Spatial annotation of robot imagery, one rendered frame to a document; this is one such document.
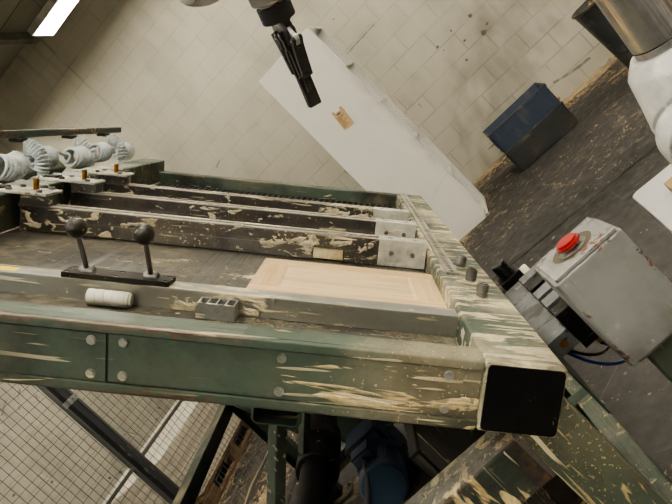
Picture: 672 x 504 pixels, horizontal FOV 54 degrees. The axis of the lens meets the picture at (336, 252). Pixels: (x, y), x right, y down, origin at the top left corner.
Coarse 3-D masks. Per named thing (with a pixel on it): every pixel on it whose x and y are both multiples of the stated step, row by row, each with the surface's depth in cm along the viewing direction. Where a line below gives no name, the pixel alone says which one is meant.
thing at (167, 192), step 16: (112, 144) 231; (112, 176) 231; (128, 176) 232; (128, 192) 231; (144, 192) 231; (160, 192) 231; (176, 192) 231; (192, 192) 230; (208, 192) 231; (224, 192) 235; (288, 208) 231; (304, 208) 230; (320, 208) 230; (336, 208) 230; (352, 208) 230; (368, 208) 230; (384, 208) 233
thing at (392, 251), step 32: (32, 192) 170; (32, 224) 174; (64, 224) 173; (96, 224) 173; (128, 224) 173; (160, 224) 173; (192, 224) 172; (224, 224) 172; (256, 224) 176; (352, 256) 173; (384, 256) 172; (416, 256) 172
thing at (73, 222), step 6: (66, 222) 114; (72, 222) 113; (78, 222) 114; (84, 222) 115; (66, 228) 114; (72, 228) 113; (78, 228) 114; (84, 228) 114; (72, 234) 114; (78, 234) 114; (84, 234) 115; (78, 240) 116; (78, 246) 118; (84, 252) 119; (84, 258) 119; (84, 264) 120; (78, 270) 121; (84, 270) 121; (90, 270) 121
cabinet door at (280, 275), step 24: (264, 264) 154; (288, 264) 156; (312, 264) 159; (264, 288) 133; (288, 288) 135; (312, 288) 138; (336, 288) 140; (360, 288) 142; (384, 288) 144; (408, 288) 146; (432, 288) 147
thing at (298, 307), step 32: (0, 288) 121; (32, 288) 120; (64, 288) 120; (96, 288) 120; (128, 288) 120; (160, 288) 120; (192, 288) 121; (224, 288) 123; (288, 320) 120; (320, 320) 120; (352, 320) 120; (384, 320) 120; (416, 320) 119; (448, 320) 119
